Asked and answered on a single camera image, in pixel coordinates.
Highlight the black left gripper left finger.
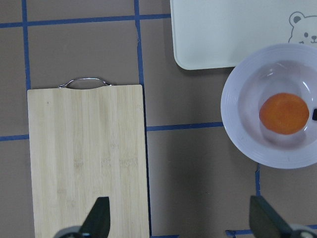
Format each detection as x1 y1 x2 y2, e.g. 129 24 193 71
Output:
79 197 110 238

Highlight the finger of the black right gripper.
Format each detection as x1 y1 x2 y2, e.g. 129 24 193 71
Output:
312 108 317 121

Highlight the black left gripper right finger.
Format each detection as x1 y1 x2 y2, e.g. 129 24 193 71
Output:
249 195 293 238

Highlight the orange fruit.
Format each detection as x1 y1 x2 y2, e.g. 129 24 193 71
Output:
259 93 309 135

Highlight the white ridged plate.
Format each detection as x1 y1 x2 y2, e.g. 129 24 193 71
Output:
220 44 317 169

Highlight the cream bear tray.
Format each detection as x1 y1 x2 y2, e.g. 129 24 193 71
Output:
170 0 317 70

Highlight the bamboo cutting board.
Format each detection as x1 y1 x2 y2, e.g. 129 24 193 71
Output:
27 85 150 238

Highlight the metal cutting board handle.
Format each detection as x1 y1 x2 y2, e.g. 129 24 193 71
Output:
59 77 113 89

